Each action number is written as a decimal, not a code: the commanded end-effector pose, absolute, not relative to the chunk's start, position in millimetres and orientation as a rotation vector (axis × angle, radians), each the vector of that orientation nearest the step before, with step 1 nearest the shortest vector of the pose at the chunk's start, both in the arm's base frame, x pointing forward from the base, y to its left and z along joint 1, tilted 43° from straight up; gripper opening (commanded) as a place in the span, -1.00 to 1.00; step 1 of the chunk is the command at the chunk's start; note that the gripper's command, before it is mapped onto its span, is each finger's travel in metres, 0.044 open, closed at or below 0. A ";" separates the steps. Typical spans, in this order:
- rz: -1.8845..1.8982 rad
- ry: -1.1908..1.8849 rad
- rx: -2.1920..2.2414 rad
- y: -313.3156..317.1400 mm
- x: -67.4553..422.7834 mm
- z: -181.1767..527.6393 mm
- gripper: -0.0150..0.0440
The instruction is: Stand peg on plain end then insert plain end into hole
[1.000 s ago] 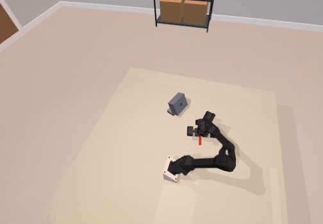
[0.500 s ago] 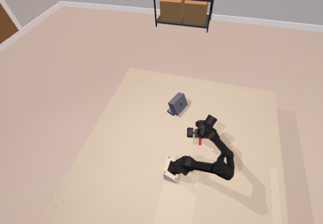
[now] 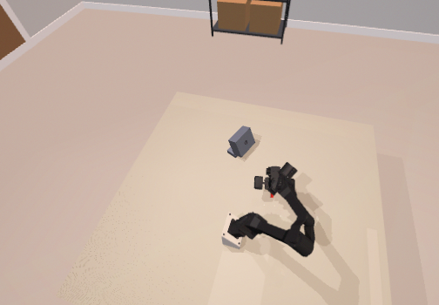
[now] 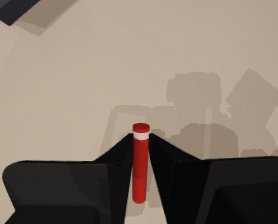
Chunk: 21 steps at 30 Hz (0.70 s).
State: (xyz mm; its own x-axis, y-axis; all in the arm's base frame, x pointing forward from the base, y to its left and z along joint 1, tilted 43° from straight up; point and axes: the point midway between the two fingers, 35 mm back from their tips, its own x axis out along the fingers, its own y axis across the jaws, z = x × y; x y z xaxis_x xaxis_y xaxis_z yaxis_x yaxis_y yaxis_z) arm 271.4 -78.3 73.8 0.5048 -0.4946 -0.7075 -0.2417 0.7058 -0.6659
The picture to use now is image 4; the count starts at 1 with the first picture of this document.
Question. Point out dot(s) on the red peg with white band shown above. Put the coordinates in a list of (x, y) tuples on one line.
[(141, 133)]

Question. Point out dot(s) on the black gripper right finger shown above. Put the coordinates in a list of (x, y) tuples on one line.
[(187, 184)]

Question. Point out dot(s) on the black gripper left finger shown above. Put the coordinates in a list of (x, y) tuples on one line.
[(102, 183)]

